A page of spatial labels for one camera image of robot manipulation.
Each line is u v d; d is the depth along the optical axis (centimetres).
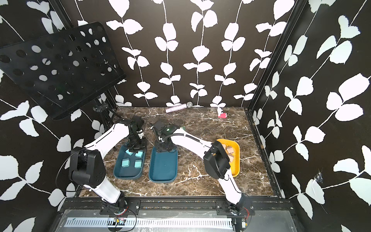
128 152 92
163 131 65
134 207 73
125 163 87
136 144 74
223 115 115
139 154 90
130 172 86
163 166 88
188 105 118
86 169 45
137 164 86
